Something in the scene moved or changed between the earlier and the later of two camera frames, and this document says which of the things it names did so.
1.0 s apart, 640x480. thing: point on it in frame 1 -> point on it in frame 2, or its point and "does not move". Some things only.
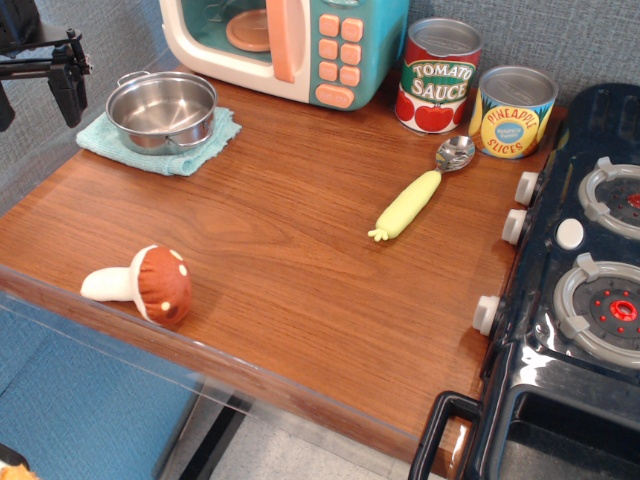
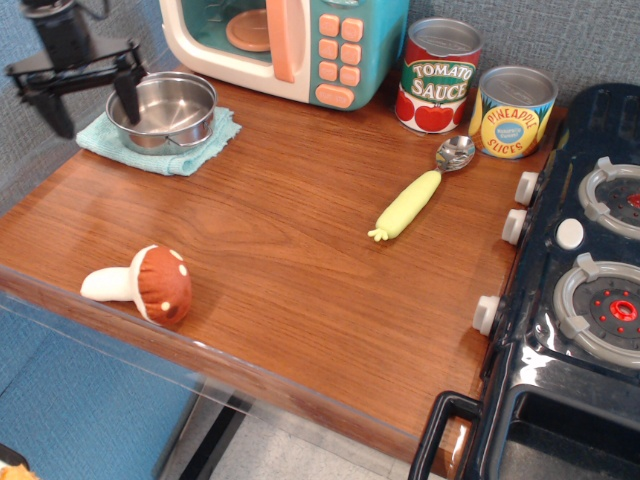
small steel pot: (158, 113) does not move
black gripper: (21, 27) -> (69, 60)
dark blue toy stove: (559, 392) does not move
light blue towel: (101, 139) does not move
